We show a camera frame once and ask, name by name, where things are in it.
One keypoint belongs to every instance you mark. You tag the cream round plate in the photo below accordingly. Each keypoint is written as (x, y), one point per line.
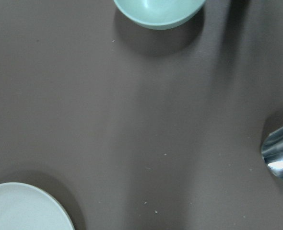
(26, 207)

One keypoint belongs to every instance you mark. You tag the metal scoop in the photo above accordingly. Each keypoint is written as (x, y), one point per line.
(272, 152)

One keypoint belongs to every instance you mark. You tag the mint green bowl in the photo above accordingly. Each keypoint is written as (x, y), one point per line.
(159, 14)

